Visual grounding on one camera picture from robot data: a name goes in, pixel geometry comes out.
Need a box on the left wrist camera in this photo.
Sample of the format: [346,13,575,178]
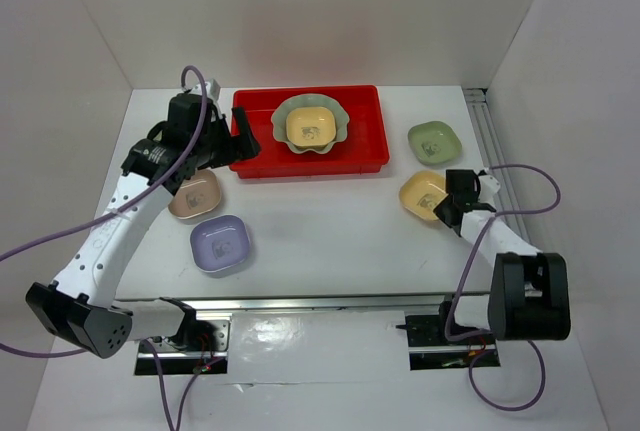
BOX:
[191,79,221,102]

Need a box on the yellow square plate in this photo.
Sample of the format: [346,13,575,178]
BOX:
[285,106,337,149]
[398,171,447,222]

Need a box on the green square plate right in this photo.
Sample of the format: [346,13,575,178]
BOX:
[407,121,463,166]

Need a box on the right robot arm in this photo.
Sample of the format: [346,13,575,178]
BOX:
[434,164,571,343]

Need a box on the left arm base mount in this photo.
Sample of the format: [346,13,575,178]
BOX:
[134,313,231,376]

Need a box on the red plastic bin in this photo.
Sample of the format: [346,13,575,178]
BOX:
[231,85,389,179]

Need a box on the purple square plate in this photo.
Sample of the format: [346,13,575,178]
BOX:
[189,215,251,274]

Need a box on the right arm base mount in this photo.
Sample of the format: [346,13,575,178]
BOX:
[395,315,500,371]

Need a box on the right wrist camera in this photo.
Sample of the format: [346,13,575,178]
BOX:
[473,169,501,213]

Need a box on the pink square plate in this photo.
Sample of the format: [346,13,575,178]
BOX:
[168,169,222,220]

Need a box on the right aluminium rail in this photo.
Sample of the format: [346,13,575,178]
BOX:
[464,86,531,242]

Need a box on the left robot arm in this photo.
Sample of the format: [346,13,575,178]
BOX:
[26,92,261,359]

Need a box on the front aluminium rail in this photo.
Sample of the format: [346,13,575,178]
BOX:
[114,291,451,316]

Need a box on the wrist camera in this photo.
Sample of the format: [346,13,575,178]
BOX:
[191,79,221,102]
[473,169,501,213]

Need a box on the aluminium rail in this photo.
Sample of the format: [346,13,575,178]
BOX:
[464,86,531,242]
[114,291,451,316]

